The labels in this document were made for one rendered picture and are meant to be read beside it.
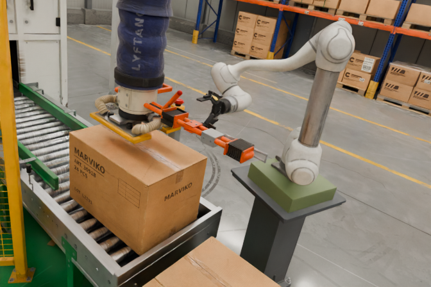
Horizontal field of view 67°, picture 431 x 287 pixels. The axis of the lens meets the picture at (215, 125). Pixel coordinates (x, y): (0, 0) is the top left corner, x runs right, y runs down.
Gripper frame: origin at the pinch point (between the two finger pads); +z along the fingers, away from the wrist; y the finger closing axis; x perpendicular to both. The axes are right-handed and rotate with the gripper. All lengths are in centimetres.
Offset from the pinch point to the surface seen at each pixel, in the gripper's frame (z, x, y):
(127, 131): 26.6, 17.2, 9.6
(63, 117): -10, 142, 58
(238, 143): 14.0, -32.6, -2.7
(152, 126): 21.4, 7.1, 4.3
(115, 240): 34, 12, 65
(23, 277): 56, 67, 117
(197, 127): 13.2, -11.3, -0.7
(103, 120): 27.8, 33.3, 9.8
